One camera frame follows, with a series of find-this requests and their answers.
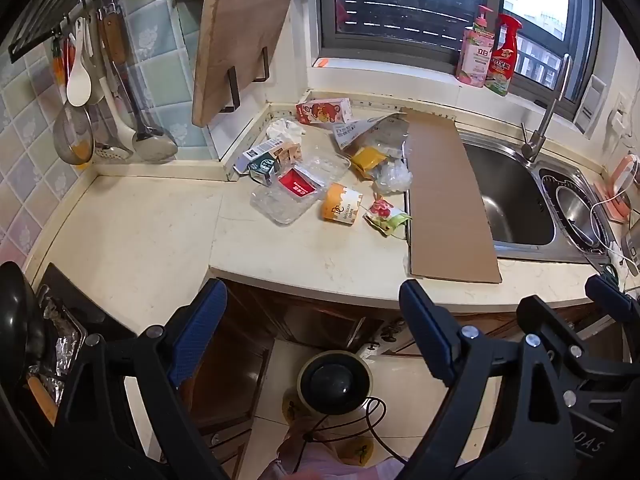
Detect white plastic ladle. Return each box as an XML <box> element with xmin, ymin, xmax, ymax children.
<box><xmin>82</xmin><ymin>15</ymin><xmax>137</xmax><ymax>147</ymax></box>

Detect yellow slipper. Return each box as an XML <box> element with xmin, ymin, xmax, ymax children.
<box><xmin>281</xmin><ymin>387</ymin><xmax>306</xmax><ymax>423</ymax></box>
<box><xmin>344</xmin><ymin>436</ymin><xmax>375</xmax><ymax>465</ymax></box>

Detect wooden utensil handle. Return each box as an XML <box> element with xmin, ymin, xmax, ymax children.
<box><xmin>27</xmin><ymin>375</ymin><xmax>60</xmax><ymax>426</ymax></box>

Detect person's pink trousers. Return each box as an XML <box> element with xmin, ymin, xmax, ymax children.
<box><xmin>274</xmin><ymin>425</ymin><xmax>407</xmax><ymax>480</ymax></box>

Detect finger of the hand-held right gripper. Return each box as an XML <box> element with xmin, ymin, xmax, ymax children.
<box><xmin>516</xmin><ymin>294</ymin><xmax>628</xmax><ymax>387</ymax></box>
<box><xmin>585</xmin><ymin>274</ymin><xmax>640</xmax><ymax>326</ymax></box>

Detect metal slotted skimmer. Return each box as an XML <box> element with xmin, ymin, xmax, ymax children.
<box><xmin>92</xmin><ymin>110</ymin><xmax>134</xmax><ymax>162</ymax></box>

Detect stainless steel sink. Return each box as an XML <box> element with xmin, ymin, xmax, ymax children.
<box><xmin>457</xmin><ymin>127</ymin><xmax>618</xmax><ymax>265</ymax></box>

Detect wooden cabinet door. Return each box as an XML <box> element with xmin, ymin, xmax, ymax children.
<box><xmin>180</xmin><ymin>290</ymin><xmax>276</xmax><ymax>466</ymax></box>
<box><xmin>385</xmin><ymin>305</ymin><xmax>626</xmax><ymax>361</ymax></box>
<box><xmin>220</xmin><ymin>280</ymin><xmax>401</xmax><ymax>356</ymax></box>

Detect tan snack box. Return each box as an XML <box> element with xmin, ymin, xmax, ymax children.
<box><xmin>276</xmin><ymin>141</ymin><xmax>305</xmax><ymax>167</ymax></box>

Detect black cable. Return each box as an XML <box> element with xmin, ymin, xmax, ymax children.
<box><xmin>287</xmin><ymin>396</ymin><xmax>408</xmax><ymax>478</ymax></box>

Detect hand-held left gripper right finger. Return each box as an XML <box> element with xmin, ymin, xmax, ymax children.
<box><xmin>398</xmin><ymin>279</ymin><xmax>583</xmax><ymax>480</ymax></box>

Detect pink dish soap bottle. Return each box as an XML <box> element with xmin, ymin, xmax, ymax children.
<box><xmin>455</xmin><ymin>5</ymin><xmax>497</xmax><ymax>89</ymax></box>

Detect black wok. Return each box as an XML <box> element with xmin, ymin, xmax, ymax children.
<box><xmin>0</xmin><ymin>260</ymin><xmax>46</xmax><ymax>391</ymax></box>

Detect beige round waste bin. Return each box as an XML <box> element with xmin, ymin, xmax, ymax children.
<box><xmin>296</xmin><ymin>349</ymin><xmax>375</xmax><ymax>418</ymax></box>

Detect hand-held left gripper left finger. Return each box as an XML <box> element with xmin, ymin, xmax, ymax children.
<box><xmin>50</xmin><ymin>277</ymin><xmax>229</xmax><ymax>480</ymax></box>

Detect red carton box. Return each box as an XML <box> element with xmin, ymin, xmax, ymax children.
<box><xmin>295</xmin><ymin>98</ymin><xmax>352</xmax><ymax>126</ymax></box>

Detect black wall utensil rail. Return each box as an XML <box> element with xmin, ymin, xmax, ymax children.
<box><xmin>7</xmin><ymin>0</ymin><xmax>123</xmax><ymax>63</ymax></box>

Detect steel pot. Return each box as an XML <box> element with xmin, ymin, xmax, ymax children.
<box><xmin>554</xmin><ymin>184</ymin><xmax>612</xmax><ymax>252</ymax></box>

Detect brown cardboard sheet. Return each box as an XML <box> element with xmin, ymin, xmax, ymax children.
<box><xmin>401</xmin><ymin>107</ymin><xmax>503</xmax><ymax>284</ymax></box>

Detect aluminium foil sheet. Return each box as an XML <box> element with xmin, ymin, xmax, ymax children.
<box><xmin>30</xmin><ymin>285</ymin><xmax>88</xmax><ymax>401</ymax></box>

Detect metal ladle wooden handle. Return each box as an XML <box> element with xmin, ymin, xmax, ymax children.
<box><xmin>100</xmin><ymin>4</ymin><xmax>179</xmax><ymax>162</ymax></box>

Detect white printed plastic bag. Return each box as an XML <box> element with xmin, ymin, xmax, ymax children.
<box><xmin>331</xmin><ymin>112</ymin><xmax>410</xmax><ymax>161</ymax></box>

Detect wooden cutting board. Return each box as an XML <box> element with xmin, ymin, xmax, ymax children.
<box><xmin>191</xmin><ymin>0</ymin><xmax>296</xmax><ymax>129</ymax></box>

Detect steel faucet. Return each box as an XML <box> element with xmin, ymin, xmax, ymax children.
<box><xmin>521</xmin><ymin>53</ymin><xmax>572</xmax><ymax>164</ymax></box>

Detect pink appliance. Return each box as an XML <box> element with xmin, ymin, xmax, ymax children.
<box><xmin>605</xmin><ymin>154</ymin><xmax>640</xmax><ymax>222</ymax></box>

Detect black cutting board stand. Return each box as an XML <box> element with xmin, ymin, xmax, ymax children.
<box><xmin>219</xmin><ymin>47</ymin><xmax>271</xmax><ymax>113</ymax></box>

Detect dark window frame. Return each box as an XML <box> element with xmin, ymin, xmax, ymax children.
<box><xmin>320</xmin><ymin>0</ymin><xmax>603</xmax><ymax>123</ymax></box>

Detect orange paper cup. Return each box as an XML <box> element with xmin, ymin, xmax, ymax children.
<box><xmin>320</xmin><ymin>182</ymin><xmax>365</xmax><ymax>225</ymax></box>

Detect orange carrot-shaped utensil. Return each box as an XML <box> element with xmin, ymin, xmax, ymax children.
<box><xmin>51</xmin><ymin>35</ymin><xmax>68</xmax><ymax>86</ymax></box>

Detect yellow packet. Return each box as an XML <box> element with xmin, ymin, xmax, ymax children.
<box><xmin>349</xmin><ymin>145</ymin><xmax>389</xmax><ymax>180</ymax></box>

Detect metal mesh strainer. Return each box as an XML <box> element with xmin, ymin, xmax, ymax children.
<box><xmin>52</xmin><ymin>35</ymin><xmax>96</xmax><ymax>166</ymax></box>

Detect clear plastic tray red label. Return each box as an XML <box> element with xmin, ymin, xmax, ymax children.
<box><xmin>249</xmin><ymin>152</ymin><xmax>352</xmax><ymax>226</ymax></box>

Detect black stove top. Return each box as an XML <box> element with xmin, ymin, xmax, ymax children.
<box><xmin>20</xmin><ymin>262</ymin><xmax>138</xmax><ymax>426</ymax></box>

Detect white tissue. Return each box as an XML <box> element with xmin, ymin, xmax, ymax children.
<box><xmin>265</xmin><ymin>118</ymin><xmax>307</xmax><ymax>148</ymax></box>

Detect clear plastic wrap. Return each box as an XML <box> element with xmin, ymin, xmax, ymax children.
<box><xmin>374</xmin><ymin>156</ymin><xmax>414</xmax><ymax>197</ymax></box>

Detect red spray bottle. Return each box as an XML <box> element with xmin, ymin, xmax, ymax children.
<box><xmin>484</xmin><ymin>13</ymin><xmax>524</xmax><ymax>97</ymax></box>

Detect pink green snack wrapper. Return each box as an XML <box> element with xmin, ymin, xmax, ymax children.
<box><xmin>362</xmin><ymin>196</ymin><xmax>413</xmax><ymax>239</ymax></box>

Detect white rice paddle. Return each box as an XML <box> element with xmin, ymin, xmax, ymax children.
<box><xmin>66</xmin><ymin>17</ymin><xmax>94</xmax><ymax>108</ymax></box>

